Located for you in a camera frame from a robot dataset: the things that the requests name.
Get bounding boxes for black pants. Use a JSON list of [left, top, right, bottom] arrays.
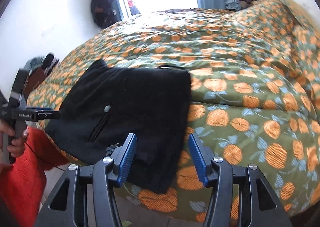
[[45, 60, 191, 194]]

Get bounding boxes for blue grey clothing pile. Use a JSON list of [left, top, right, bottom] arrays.
[[225, 0, 242, 12]]

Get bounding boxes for left hand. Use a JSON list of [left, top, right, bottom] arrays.
[[1, 119, 29, 169]]

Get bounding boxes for orange red rug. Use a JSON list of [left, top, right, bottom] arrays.
[[1, 127, 68, 226]]

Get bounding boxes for green orange patterned duvet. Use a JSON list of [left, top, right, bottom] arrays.
[[28, 0, 319, 225]]

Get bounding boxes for red object outside window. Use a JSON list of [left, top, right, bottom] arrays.
[[127, 0, 140, 16]]

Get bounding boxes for dark jacket hanging on wall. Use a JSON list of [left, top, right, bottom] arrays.
[[91, 0, 117, 29]]

